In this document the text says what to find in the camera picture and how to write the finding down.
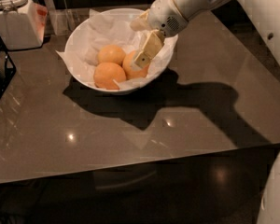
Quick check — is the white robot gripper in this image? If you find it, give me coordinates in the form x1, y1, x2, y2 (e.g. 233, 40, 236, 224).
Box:
130, 0, 188, 71

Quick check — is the orange fruit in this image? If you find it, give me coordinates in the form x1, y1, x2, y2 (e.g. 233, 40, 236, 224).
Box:
97, 45, 126, 65
93, 63, 126, 90
122, 51, 149, 79

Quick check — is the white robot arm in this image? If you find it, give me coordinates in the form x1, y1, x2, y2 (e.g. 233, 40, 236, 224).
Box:
136, 0, 280, 224

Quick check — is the white bowl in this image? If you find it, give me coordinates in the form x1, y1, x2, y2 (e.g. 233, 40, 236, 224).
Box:
63, 7, 176, 96

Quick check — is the white paper liner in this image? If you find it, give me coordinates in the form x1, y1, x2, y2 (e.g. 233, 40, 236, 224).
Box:
55, 8, 180, 91

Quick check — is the clear plastic container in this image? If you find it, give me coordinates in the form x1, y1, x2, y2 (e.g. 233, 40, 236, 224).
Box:
49, 9, 79, 35

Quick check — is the white ceramic canister with lid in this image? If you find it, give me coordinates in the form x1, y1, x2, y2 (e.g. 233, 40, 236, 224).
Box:
0, 0, 48, 50

